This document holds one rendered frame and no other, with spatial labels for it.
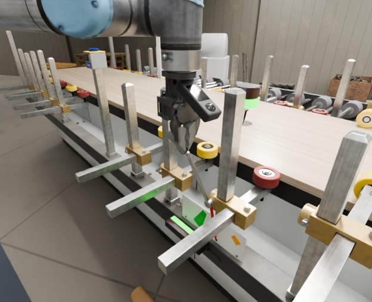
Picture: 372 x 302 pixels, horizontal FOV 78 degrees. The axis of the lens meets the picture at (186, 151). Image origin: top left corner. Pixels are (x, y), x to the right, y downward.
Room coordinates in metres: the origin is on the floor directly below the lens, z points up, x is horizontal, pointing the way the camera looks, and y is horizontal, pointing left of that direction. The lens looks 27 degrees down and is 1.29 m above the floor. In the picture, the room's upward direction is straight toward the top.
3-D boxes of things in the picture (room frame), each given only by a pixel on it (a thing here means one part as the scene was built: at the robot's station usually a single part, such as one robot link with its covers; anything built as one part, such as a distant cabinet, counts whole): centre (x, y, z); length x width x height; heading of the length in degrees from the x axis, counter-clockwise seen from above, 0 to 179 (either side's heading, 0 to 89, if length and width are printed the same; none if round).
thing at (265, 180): (0.60, -0.25, 0.85); 0.08 x 0.08 x 0.11
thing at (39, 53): (1.82, 1.07, 0.94); 0.03 x 0.03 x 0.48; 43
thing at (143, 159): (0.88, 0.21, 0.82); 0.13 x 0.06 x 0.05; 43
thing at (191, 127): (0.57, 0.00, 1.05); 0.06 x 0.03 x 0.09; 43
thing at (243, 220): (0.51, -0.13, 0.84); 0.13 x 0.06 x 0.05; 43
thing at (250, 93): (0.56, -0.15, 1.17); 0.06 x 0.06 x 0.02
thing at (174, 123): (0.52, 0.02, 1.09); 0.05 x 0.02 x 0.09; 133
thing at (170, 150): (0.71, 0.06, 0.91); 0.03 x 0.03 x 0.48; 43
